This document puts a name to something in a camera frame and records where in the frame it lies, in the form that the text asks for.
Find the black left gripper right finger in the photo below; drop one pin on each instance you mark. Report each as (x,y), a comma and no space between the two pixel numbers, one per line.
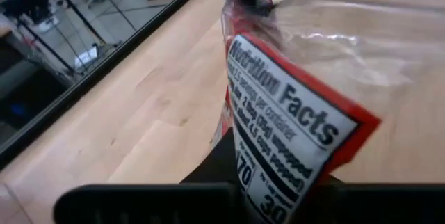
(330,181)

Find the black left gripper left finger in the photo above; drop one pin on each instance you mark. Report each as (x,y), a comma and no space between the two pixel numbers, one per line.
(222,168)

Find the red popcorn bag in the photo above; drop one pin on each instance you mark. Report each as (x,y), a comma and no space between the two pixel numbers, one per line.
(285,119)

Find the black tripod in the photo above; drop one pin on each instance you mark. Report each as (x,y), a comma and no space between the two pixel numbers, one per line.
(80,13)

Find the black computer case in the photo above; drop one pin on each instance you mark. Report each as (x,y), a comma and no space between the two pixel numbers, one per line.
(28,112)

